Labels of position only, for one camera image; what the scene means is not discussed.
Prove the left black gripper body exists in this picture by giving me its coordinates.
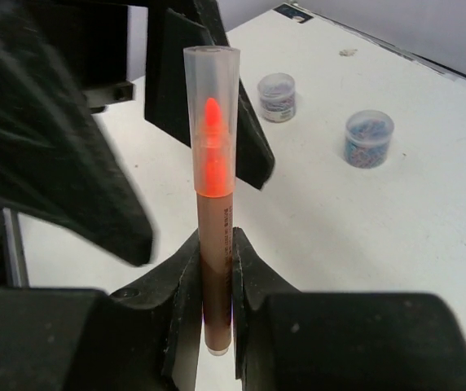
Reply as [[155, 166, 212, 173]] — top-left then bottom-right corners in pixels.
[[24, 1, 138, 112]]

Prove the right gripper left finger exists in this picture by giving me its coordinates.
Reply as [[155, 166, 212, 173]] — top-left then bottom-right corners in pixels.
[[0, 235, 201, 390]]

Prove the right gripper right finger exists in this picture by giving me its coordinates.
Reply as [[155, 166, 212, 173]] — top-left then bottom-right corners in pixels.
[[232, 228, 466, 390]]

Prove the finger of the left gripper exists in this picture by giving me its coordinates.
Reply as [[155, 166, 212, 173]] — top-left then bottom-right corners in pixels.
[[144, 1, 275, 190], [0, 1, 153, 266]]

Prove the small orange eraser piece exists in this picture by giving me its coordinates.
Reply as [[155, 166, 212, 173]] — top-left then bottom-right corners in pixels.
[[183, 46, 240, 198]]

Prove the orange highlighter pen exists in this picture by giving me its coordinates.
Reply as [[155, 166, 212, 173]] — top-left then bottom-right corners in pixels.
[[195, 97, 235, 358]]

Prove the right clear clip jar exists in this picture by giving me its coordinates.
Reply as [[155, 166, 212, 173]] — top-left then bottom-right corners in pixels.
[[257, 72, 297, 123]]

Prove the clear clip jar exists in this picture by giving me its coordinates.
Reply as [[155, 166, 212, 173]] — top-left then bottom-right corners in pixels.
[[257, 72, 297, 123], [344, 110, 394, 169]]

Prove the left clear clip jar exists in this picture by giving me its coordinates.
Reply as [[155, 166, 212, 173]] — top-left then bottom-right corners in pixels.
[[344, 110, 394, 169]]

